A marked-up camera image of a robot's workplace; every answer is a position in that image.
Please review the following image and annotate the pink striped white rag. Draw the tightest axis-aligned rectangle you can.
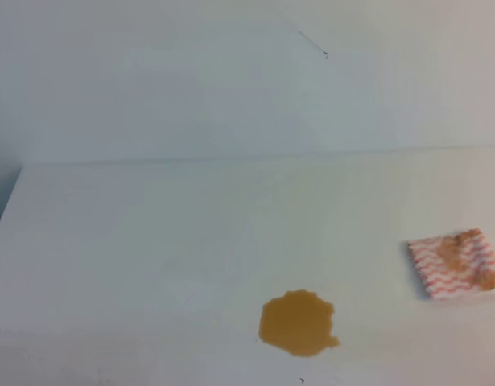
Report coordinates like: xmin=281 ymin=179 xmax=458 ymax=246
xmin=407 ymin=228 xmax=495 ymax=300

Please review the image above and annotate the brown coffee stain puddle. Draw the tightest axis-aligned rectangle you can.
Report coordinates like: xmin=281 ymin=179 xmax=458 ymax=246
xmin=258 ymin=289 xmax=340 ymax=357

